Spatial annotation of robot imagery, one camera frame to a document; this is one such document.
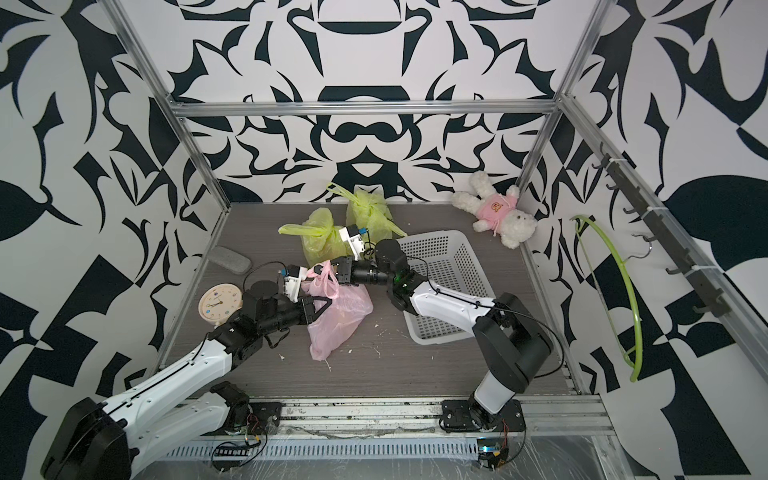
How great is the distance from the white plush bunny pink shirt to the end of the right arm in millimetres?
575

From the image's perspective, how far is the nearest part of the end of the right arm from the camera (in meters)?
0.67

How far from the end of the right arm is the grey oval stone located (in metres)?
0.46

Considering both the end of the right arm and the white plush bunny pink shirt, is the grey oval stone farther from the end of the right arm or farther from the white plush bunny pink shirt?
the white plush bunny pink shirt

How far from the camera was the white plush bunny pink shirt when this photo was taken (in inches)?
41.9
